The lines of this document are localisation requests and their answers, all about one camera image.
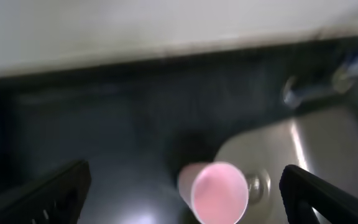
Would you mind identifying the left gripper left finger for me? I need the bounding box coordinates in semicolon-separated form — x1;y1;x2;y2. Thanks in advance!
0;159;92;224

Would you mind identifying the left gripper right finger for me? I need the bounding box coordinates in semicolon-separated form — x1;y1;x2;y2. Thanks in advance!
278;164;358;224

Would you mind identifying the pink cup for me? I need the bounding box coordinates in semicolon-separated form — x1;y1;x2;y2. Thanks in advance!
177;161;250;224

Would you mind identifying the steel sink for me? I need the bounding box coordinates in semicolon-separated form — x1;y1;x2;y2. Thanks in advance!
213;102;358;224

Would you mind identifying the steel tap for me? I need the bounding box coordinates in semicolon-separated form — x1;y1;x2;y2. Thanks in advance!
281;62;357;110

